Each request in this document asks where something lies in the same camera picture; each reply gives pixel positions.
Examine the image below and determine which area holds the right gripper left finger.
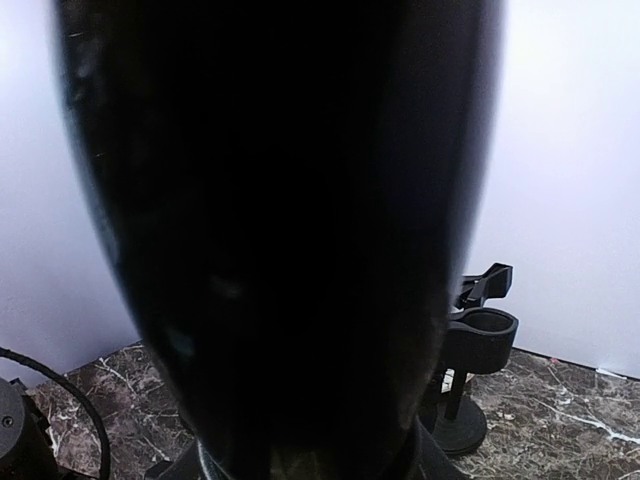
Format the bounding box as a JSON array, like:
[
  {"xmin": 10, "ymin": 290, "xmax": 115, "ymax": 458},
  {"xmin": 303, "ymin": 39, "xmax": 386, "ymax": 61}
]
[{"xmin": 144, "ymin": 440, "xmax": 210, "ymax": 480}]

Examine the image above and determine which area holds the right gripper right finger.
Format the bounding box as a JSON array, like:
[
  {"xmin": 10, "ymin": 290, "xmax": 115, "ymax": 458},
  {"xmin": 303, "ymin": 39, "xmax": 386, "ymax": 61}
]
[{"xmin": 409, "ymin": 419, "xmax": 468, "ymax": 480}]

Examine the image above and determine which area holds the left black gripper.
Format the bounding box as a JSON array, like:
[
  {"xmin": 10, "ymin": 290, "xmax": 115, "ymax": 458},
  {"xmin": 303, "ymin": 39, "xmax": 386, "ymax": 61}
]
[{"xmin": 1, "ymin": 379, "xmax": 58, "ymax": 480}]

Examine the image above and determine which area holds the black stand of purple microphone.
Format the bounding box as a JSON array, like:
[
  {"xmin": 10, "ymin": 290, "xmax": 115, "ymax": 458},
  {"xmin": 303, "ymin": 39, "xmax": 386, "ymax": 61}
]
[{"xmin": 428, "ymin": 307, "xmax": 519, "ymax": 458}]

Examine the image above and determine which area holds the black microphone white ring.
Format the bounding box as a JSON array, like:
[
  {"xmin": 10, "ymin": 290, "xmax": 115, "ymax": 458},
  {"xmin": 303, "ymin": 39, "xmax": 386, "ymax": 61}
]
[{"xmin": 49, "ymin": 0, "xmax": 511, "ymax": 480}]

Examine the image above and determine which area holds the empty black microphone stand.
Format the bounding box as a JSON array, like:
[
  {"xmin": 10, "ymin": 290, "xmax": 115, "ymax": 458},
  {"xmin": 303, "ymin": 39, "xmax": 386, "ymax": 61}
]
[{"xmin": 454, "ymin": 263, "xmax": 513, "ymax": 310}]

